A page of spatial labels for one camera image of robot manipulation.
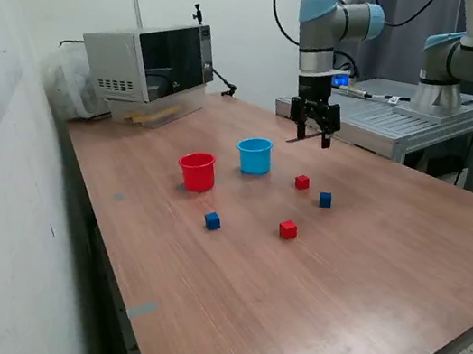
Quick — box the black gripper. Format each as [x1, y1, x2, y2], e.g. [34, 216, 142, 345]
[283, 70, 350, 153]

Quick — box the small black tripod mount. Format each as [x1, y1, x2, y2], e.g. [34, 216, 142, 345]
[190, 2, 207, 26]

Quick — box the blue plastic cup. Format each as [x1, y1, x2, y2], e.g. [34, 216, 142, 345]
[231, 134, 277, 179]

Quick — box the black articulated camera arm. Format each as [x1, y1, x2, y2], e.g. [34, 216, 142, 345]
[207, 67, 241, 100]

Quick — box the thin black power cable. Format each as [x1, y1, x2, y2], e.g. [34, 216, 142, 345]
[59, 35, 86, 52]

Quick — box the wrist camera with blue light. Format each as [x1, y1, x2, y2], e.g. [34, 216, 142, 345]
[329, 70, 353, 90]

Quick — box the clear plastic box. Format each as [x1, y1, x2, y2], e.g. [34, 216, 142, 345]
[104, 71, 209, 138]

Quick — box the aluminium profile robot stand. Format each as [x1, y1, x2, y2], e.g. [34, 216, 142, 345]
[265, 60, 473, 195]

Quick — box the grey tape strip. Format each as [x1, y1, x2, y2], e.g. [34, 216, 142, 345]
[125, 296, 159, 324]

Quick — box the light wooden stick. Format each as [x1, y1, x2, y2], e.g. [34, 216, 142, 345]
[121, 112, 144, 127]

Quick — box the aluminium base mounting plate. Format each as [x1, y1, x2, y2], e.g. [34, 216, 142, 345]
[391, 101, 464, 130]

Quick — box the clear plastic bag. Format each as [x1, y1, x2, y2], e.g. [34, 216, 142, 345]
[32, 44, 121, 127]

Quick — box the dark grey curtain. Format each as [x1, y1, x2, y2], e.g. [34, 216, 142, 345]
[308, 0, 473, 188]

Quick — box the silver microwave oven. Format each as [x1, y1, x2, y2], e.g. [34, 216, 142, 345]
[71, 3, 224, 120]

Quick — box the white cable with silver connector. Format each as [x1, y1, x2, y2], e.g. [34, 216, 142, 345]
[337, 83, 412, 108]

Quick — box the white metal rod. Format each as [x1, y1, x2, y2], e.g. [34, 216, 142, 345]
[124, 0, 148, 29]

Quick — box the red plastic cup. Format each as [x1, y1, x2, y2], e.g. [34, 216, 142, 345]
[173, 147, 221, 197]

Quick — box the blue cube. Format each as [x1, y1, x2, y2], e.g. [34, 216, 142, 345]
[201, 210, 224, 234]
[316, 190, 335, 211]

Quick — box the brown wooden strip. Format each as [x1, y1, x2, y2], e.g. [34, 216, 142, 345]
[285, 125, 324, 150]

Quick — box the red cube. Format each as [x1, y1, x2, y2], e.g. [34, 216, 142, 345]
[276, 218, 300, 242]
[293, 173, 312, 192]

